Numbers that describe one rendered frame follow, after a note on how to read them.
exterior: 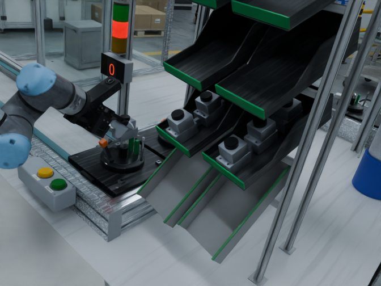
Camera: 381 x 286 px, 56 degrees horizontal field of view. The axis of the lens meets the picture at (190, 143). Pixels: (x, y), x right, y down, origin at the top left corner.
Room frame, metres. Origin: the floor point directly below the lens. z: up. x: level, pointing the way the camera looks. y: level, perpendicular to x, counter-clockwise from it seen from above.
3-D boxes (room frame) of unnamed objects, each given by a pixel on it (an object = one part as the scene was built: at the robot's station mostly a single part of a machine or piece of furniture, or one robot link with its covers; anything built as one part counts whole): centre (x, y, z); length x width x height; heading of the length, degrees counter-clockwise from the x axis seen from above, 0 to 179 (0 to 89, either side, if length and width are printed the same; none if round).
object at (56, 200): (0.84, 0.40, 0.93); 0.21 x 0.07 x 0.06; 53
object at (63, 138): (1.16, 0.43, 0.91); 0.84 x 0.28 x 0.10; 53
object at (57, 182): (0.80, 0.35, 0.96); 0.04 x 0.04 x 0.02
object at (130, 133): (0.97, 0.20, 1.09); 0.08 x 0.04 x 0.07; 143
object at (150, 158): (0.96, 0.21, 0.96); 0.24 x 0.24 x 0.02; 53
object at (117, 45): (1.17, 0.29, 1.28); 0.05 x 0.05 x 0.05
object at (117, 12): (1.17, 0.29, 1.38); 0.05 x 0.05 x 0.05
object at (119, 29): (1.17, 0.29, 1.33); 0.05 x 0.05 x 0.05
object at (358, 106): (1.86, -0.82, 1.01); 0.24 x 0.24 x 0.13; 53
